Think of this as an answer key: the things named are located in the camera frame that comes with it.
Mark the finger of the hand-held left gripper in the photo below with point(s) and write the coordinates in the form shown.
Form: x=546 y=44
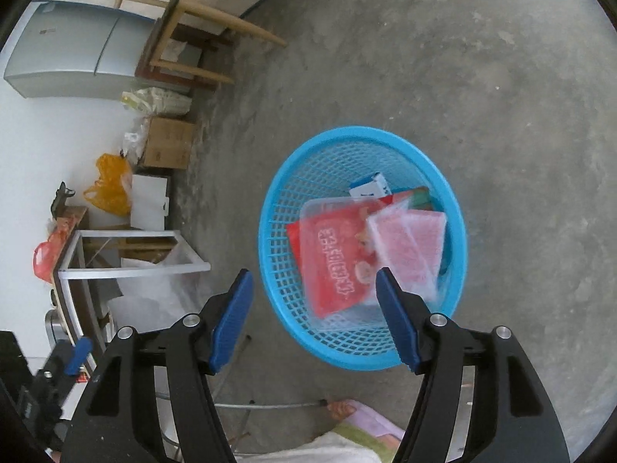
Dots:
x=78 y=356

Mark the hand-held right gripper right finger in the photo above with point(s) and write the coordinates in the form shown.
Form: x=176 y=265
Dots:
x=397 y=320

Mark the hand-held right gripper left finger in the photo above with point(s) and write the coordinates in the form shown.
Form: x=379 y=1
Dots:
x=231 y=318

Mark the pink sponge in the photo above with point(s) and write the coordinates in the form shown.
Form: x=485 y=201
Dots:
x=409 y=246

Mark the red snack packet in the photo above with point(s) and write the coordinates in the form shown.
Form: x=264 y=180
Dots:
x=328 y=255

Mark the blue white toothpaste box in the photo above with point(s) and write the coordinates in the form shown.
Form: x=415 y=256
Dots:
x=369 y=187

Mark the blue plastic basket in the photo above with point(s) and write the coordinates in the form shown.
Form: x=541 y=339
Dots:
x=289 y=178

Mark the white plastic bags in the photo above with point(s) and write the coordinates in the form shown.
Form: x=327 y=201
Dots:
x=159 y=299

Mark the white desk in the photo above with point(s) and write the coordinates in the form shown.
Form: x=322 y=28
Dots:
x=135 y=270

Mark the red plastic bag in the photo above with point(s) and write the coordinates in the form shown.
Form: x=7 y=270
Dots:
x=48 y=255

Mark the green fluffy cloth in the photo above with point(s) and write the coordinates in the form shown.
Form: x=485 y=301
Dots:
x=359 y=436

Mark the white foam board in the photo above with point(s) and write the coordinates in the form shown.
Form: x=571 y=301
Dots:
x=150 y=200

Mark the white fleece clothing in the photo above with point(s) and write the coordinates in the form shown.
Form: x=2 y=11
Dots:
x=308 y=451

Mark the yellow plastic bag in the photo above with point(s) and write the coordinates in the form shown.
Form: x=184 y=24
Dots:
x=113 y=183

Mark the cardboard box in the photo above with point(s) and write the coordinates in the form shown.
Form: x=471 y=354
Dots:
x=168 y=142

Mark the white bag green print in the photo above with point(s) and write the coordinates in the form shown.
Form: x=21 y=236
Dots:
x=159 y=101

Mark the dark wooden stool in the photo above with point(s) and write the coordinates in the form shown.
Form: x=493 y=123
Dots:
x=188 y=55

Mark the wooden chair dark seat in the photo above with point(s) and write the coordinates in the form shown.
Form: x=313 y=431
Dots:
x=217 y=14

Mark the silver fridge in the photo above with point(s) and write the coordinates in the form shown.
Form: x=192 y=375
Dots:
x=72 y=48

